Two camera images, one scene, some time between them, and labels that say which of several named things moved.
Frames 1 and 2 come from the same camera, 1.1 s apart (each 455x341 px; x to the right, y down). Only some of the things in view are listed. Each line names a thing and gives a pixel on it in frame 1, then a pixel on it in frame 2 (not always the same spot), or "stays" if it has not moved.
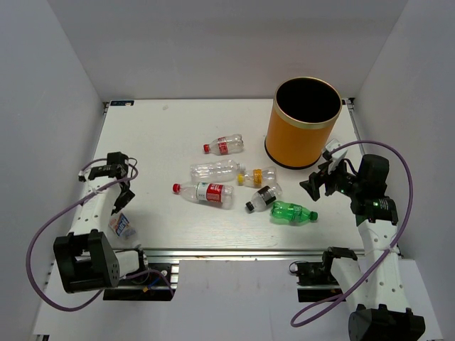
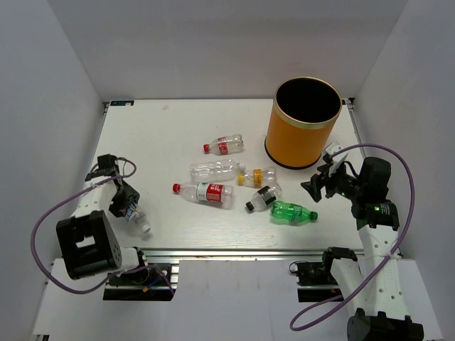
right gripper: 317,179 stays
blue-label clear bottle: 121,227 → 134,215
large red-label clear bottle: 207,192 stays
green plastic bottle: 293,212 stays
